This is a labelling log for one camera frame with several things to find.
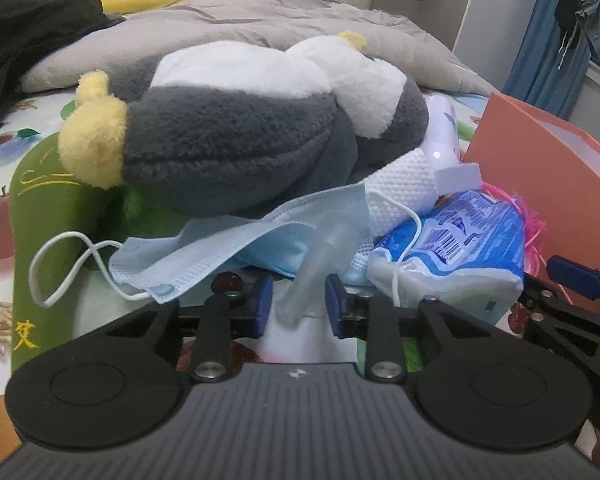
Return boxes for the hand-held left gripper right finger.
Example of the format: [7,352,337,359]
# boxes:
[325,273,482,382]

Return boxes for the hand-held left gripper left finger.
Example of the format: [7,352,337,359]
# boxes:
[105,275,274,382]

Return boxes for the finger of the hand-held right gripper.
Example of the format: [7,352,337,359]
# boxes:
[517,279,582,345]
[546,254,600,302]

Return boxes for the clear zip bag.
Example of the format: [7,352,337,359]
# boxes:
[280,210,367,332]

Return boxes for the pink string bundle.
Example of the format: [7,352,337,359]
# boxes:
[480,182,549,272]

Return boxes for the blue face mask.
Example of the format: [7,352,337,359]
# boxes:
[29,182,377,307]

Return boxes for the blue white tissue packet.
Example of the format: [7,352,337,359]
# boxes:
[367,190,527,324]

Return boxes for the orange cardboard box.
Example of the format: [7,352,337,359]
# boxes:
[461,91,600,282]

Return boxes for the white mesh face mask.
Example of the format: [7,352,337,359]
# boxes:
[364,152,482,307]

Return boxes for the grey white penguin plush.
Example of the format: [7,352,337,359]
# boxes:
[59,30,430,222]

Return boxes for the white tube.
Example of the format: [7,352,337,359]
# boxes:
[422,95,462,169]

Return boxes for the green fabric massage hammer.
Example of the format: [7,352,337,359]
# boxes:
[7,135,182,377]

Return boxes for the blue curtain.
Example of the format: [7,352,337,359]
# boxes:
[502,0,600,124]

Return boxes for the grey duvet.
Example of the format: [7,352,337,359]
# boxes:
[20,0,494,99]

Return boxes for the black jacket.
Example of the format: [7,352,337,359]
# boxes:
[0,0,127,137]

